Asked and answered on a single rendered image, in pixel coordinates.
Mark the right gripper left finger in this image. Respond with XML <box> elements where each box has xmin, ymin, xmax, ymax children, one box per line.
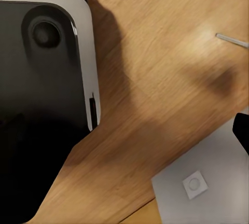
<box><xmin>0</xmin><ymin>113</ymin><xmax>27</xmax><ymax>175</ymax></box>

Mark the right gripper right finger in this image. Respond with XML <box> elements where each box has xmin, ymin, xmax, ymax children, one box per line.
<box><xmin>232</xmin><ymin>113</ymin><xmax>249</xmax><ymax>154</ymax></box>

